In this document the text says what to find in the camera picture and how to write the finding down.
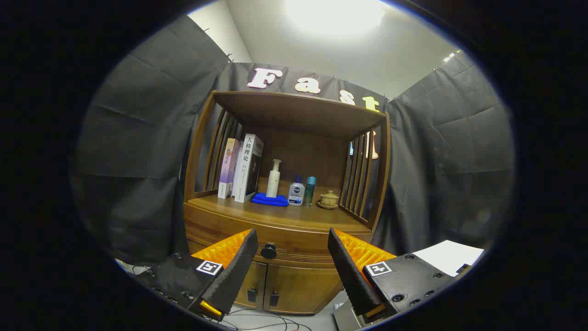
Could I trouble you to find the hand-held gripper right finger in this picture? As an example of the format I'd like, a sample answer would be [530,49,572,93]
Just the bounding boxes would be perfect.
[327,228,460,323]

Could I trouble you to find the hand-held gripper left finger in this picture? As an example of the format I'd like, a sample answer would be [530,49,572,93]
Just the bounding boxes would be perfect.
[133,228,259,321]

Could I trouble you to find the wooden drawer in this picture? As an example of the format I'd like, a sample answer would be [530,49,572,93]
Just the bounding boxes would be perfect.
[184,202,373,269]

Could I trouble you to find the wooden cabinet door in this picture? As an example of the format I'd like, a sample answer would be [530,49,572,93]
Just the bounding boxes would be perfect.
[235,260,268,309]
[264,264,344,315]

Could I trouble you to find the wooden countertop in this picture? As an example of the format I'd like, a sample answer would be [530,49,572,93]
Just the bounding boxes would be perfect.
[187,177,372,234]

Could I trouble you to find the wooden cabinet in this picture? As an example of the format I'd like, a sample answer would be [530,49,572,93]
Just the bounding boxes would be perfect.
[183,91,391,315]

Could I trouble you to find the beige lidded teacup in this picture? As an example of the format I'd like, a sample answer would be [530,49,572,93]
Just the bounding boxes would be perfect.
[317,190,340,210]

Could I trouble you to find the blue folded cloth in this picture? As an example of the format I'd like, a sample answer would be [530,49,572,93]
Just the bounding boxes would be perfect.
[251,192,290,207]

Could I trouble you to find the teal bottle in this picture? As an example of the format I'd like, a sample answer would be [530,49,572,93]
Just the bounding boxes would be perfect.
[303,176,317,206]

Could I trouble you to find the white sheet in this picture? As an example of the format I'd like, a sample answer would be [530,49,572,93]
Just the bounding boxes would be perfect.
[411,240,485,277]

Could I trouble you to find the white bottle with blue pump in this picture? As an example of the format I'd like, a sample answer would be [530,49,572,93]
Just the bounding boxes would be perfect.
[288,175,305,206]

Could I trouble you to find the white book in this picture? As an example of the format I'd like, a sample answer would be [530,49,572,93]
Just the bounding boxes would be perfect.
[233,133,264,204]

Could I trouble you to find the purple book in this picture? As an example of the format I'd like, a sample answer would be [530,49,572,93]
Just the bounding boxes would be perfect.
[217,138,241,200]

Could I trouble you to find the black floor cables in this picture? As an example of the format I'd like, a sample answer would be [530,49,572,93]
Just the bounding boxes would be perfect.
[202,308,313,331]

